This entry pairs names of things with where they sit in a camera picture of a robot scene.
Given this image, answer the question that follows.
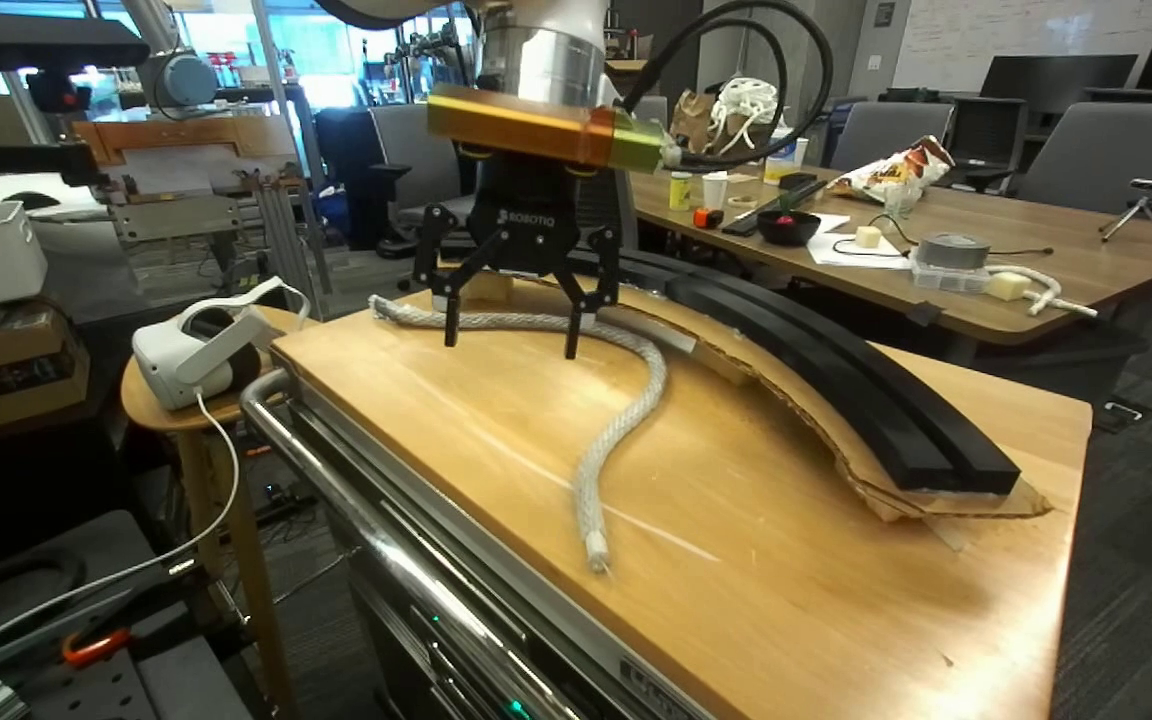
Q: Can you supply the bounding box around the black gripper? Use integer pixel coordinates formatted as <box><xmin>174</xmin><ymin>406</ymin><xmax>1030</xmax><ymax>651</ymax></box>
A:
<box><xmin>413</xmin><ymin>155</ymin><xmax>638</xmax><ymax>361</ymax></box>

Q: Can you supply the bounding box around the grey braided rope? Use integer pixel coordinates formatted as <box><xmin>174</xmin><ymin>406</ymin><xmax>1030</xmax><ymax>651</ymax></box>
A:
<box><xmin>367</xmin><ymin>292</ymin><xmax>702</xmax><ymax>575</ymax></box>

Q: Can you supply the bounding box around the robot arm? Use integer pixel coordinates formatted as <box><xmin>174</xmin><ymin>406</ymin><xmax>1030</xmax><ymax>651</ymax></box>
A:
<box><xmin>320</xmin><ymin>0</ymin><xmax>664</xmax><ymax>356</ymax></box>

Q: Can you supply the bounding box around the black bowl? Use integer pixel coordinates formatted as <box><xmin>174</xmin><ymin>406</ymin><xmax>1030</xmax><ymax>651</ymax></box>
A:
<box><xmin>758</xmin><ymin>214</ymin><xmax>819</xmax><ymax>248</ymax></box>

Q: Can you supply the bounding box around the white VR headset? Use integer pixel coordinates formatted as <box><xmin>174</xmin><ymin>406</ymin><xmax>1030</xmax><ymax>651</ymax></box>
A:
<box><xmin>133</xmin><ymin>278</ymin><xmax>307</xmax><ymax>414</ymax></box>

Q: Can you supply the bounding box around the white paper sheet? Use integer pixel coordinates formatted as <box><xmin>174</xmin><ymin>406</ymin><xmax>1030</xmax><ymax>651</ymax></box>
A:
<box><xmin>810</xmin><ymin>218</ymin><xmax>911</xmax><ymax>273</ymax></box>

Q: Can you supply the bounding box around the round wooden stool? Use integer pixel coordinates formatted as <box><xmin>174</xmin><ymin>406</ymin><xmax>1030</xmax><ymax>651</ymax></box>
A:
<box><xmin>121</xmin><ymin>306</ymin><xmax>298</xmax><ymax>720</ymax></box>

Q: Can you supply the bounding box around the snack chip bag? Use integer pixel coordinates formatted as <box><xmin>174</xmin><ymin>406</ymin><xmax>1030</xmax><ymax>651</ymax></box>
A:
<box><xmin>843</xmin><ymin>136</ymin><xmax>955</xmax><ymax>206</ymax></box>

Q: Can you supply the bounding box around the curved cardboard base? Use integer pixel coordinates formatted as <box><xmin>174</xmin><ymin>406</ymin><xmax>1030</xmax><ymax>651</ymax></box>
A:
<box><xmin>464</xmin><ymin>281</ymin><xmax>1047</xmax><ymax>522</ymax></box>

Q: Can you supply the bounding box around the black curved foam track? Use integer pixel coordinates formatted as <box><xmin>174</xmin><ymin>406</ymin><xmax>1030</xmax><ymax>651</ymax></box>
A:
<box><xmin>619</xmin><ymin>252</ymin><xmax>1020</xmax><ymax>496</ymax></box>

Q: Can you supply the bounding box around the grey tape roll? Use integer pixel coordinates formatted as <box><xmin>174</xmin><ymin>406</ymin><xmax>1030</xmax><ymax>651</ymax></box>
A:
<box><xmin>918</xmin><ymin>237</ymin><xmax>988</xmax><ymax>273</ymax></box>

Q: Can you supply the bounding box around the wooden office desk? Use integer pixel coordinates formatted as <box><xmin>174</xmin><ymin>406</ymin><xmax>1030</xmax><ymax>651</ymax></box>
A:
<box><xmin>633</xmin><ymin>173</ymin><xmax>1152</xmax><ymax>343</ymax></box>

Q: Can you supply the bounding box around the grey office chair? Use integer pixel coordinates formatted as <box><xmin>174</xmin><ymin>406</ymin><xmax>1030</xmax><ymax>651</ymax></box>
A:
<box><xmin>1016</xmin><ymin>100</ymin><xmax>1152</xmax><ymax>214</ymax></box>

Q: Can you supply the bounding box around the chrome cart handle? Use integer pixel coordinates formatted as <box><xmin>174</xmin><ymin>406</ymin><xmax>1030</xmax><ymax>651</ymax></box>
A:
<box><xmin>243</xmin><ymin>372</ymin><xmax>582</xmax><ymax>720</ymax></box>

